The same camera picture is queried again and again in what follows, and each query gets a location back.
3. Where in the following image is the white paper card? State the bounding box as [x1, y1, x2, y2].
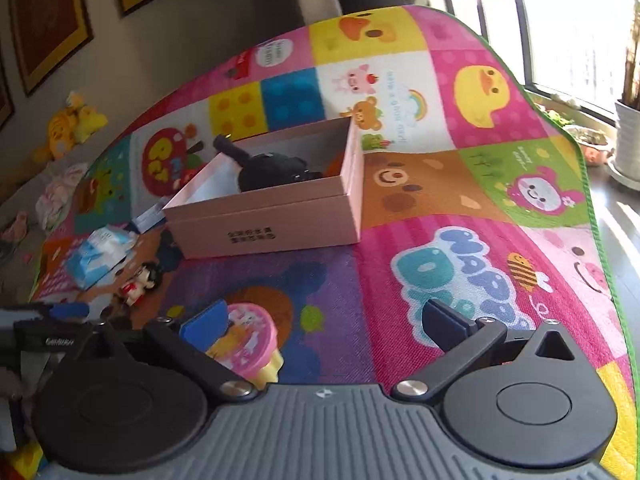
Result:
[131, 207, 169, 235]

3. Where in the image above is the small potted plant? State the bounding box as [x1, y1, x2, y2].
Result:
[566, 124, 616, 167]

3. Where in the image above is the black cylinder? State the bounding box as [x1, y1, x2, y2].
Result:
[212, 135, 252, 167]

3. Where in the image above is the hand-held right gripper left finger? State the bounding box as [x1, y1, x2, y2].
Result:
[75, 299, 258, 402]

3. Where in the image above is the potted palm in white pot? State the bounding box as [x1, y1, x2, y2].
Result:
[606, 7, 640, 187]

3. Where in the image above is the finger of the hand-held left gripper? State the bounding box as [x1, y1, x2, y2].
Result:
[47, 301, 91, 320]

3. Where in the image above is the pink cardboard box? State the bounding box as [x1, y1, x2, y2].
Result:
[162, 117, 367, 261]

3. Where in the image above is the black plush toy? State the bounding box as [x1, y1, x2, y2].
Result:
[236, 152, 324, 194]

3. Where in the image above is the blue wet wipes packet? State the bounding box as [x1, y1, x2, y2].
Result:
[66, 226, 139, 291]

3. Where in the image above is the colourful cartoon play mat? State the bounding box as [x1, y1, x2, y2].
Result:
[30, 5, 632, 480]

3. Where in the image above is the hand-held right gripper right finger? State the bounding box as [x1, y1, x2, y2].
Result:
[392, 299, 592, 404]

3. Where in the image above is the orange plastic toy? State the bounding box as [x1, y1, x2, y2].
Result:
[324, 151, 347, 179]

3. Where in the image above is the yellow plush duck toy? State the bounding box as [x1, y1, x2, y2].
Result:
[32, 91, 109, 164]

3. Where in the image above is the small red white figure toy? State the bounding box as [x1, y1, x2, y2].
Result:
[120, 261, 164, 306]

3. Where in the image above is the pink round toy yellow base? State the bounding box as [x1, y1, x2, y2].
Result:
[206, 302, 284, 391]

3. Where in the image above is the white pink patterned cloth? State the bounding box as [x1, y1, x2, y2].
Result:
[35, 162, 92, 234]

